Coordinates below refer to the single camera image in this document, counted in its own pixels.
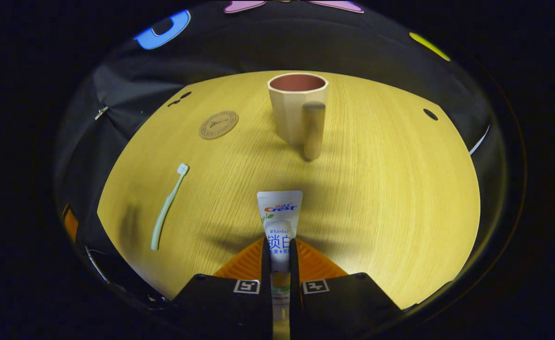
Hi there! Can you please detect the round cork coaster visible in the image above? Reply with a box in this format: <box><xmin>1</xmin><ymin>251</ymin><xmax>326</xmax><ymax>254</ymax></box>
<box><xmin>199</xmin><ymin>110</ymin><xmax>239</xmax><ymax>140</ymax></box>

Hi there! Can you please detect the pale green toothbrush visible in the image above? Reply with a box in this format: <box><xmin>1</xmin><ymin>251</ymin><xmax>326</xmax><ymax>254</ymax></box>
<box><xmin>150</xmin><ymin>163</ymin><xmax>190</xmax><ymax>251</ymax></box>

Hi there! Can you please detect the beige cup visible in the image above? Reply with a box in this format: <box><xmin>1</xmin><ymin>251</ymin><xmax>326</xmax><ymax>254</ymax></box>
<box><xmin>267</xmin><ymin>72</ymin><xmax>329</xmax><ymax>161</ymax></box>

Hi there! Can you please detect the white toothpaste tube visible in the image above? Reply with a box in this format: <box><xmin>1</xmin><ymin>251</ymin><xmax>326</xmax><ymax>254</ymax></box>
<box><xmin>257</xmin><ymin>190</ymin><xmax>303</xmax><ymax>340</ymax></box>

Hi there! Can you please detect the black backdrop cloth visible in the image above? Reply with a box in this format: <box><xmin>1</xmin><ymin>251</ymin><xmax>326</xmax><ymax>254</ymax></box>
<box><xmin>53</xmin><ymin>0</ymin><xmax>500</xmax><ymax>293</ymax></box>

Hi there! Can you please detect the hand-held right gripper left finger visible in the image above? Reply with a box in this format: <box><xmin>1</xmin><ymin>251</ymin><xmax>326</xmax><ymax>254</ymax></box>
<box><xmin>171</xmin><ymin>238</ymin><xmax>273</xmax><ymax>340</ymax></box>

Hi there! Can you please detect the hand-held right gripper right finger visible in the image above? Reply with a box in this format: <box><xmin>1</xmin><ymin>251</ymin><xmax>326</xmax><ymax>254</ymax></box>
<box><xmin>289</xmin><ymin>238</ymin><xmax>403</xmax><ymax>340</ymax></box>

